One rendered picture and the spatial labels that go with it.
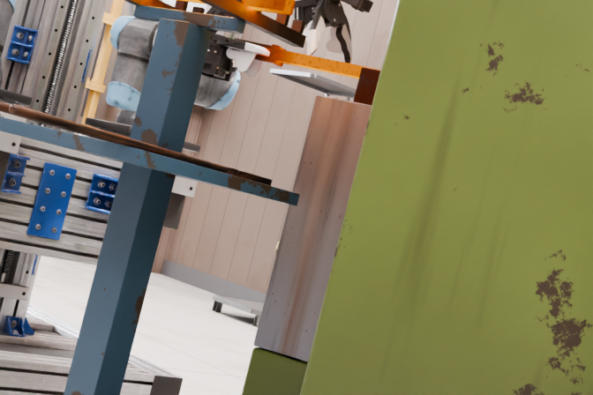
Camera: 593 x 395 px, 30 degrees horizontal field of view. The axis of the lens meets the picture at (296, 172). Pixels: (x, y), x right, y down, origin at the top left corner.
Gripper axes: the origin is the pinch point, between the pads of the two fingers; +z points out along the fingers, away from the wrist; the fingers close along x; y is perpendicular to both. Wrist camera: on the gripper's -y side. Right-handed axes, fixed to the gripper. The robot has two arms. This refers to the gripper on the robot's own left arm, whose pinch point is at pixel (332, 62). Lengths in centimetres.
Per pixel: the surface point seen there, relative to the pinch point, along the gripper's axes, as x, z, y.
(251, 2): 65, 6, -29
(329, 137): 36.4, 22.4, -23.4
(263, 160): -435, -49, 353
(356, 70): 16.5, 6.5, -16.4
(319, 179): 37, 29, -22
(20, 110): 107, 27, -27
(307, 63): 18.7, 4.3, -6.7
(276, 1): 65, 6, -34
